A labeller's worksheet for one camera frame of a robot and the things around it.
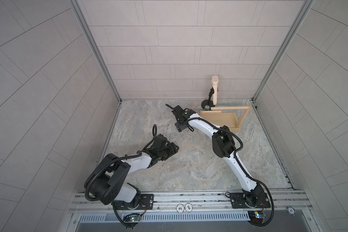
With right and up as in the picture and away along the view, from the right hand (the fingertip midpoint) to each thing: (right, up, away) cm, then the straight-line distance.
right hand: (185, 124), depth 104 cm
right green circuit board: (+33, -41, -36) cm, 64 cm away
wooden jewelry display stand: (+29, +6, +1) cm, 30 cm away
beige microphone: (+19, +30, -10) cm, 37 cm away
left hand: (-5, -14, -15) cm, 21 cm away
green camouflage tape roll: (+16, +12, 0) cm, 20 cm away
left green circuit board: (-24, -39, -39) cm, 61 cm away
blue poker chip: (+50, -38, -35) cm, 72 cm away
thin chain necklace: (-13, -2, -4) cm, 14 cm away
